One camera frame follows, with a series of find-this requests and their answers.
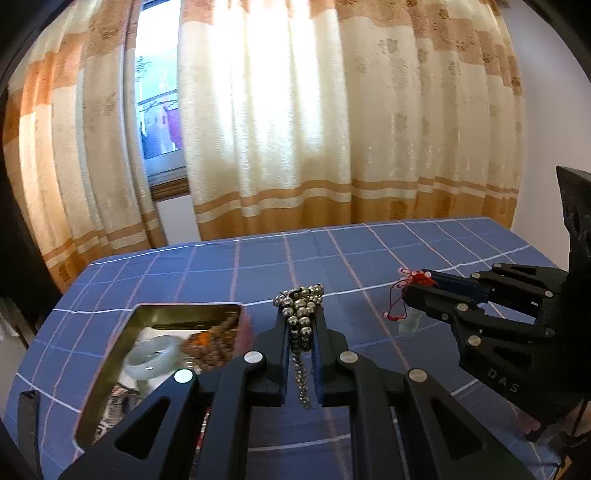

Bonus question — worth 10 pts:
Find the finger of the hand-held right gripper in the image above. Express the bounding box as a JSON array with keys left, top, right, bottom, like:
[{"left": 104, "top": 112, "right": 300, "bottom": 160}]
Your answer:
[
  {"left": 402, "top": 284, "right": 553, "bottom": 345},
  {"left": 427, "top": 263, "right": 568, "bottom": 320}
]

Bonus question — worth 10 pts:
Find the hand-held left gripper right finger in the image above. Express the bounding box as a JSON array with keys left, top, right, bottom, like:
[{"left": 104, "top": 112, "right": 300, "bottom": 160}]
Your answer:
[{"left": 310, "top": 308, "right": 543, "bottom": 480}]

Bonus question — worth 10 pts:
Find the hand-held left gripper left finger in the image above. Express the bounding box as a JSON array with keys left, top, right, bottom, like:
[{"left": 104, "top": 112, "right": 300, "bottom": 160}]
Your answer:
[{"left": 58, "top": 308, "right": 293, "bottom": 480}]

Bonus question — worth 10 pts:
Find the red cord pendant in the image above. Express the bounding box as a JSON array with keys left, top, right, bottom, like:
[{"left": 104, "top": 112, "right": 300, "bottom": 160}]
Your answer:
[{"left": 384, "top": 267, "right": 437, "bottom": 336}]

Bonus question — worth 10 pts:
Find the silver bead necklace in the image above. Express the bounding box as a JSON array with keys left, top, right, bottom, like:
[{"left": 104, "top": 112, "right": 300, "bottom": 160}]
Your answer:
[{"left": 272, "top": 284, "right": 327, "bottom": 411}]

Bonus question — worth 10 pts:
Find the brown bead mala orange tassel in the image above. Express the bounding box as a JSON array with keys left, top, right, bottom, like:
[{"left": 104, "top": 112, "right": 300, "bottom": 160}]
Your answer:
[{"left": 179, "top": 310, "right": 242, "bottom": 376}]

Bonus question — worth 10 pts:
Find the pink metal tin box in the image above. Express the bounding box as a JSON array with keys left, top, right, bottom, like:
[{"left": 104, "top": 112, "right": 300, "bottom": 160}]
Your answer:
[{"left": 73, "top": 302, "right": 254, "bottom": 452}]

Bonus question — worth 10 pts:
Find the pale jade bangle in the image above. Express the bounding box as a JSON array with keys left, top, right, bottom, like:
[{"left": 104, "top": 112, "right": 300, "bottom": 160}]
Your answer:
[{"left": 123, "top": 335, "right": 186, "bottom": 380}]

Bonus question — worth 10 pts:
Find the blue checked tablecloth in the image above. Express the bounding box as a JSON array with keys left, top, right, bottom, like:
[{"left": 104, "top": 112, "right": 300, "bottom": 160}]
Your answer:
[{"left": 9, "top": 217, "right": 561, "bottom": 480}]

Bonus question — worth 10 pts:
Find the wooden window sill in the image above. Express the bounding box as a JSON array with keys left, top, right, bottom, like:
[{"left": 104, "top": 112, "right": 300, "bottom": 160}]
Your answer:
[{"left": 150, "top": 177, "right": 193, "bottom": 202}]

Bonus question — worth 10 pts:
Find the wide cream orange curtain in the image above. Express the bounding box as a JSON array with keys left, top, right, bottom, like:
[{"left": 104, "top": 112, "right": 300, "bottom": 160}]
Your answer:
[{"left": 177, "top": 0, "right": 527, "bottom": 241}]

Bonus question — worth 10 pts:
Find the dark wooden furniture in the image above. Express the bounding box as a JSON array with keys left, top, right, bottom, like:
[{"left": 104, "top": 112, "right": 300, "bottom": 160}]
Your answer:
[{"left": 0, "top": 92, "right": 64, "bottom": 352}]

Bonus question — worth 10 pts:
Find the narrow cream orange curtain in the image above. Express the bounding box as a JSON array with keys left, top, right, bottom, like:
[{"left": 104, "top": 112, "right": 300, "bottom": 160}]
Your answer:
[{"left": 2, "top": 0, "right": 168, "bottom": 294}]

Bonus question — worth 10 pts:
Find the window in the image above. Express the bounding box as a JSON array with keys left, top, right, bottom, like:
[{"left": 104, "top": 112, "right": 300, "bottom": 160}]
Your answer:
[{"left": 133, "top": 0, "right": 188, "bottom": 177}]

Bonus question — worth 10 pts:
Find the black chair post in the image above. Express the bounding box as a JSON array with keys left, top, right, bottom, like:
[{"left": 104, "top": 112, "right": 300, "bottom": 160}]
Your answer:
[{"left": 17, "top": 390, "right": 43, "bottom": 480}]

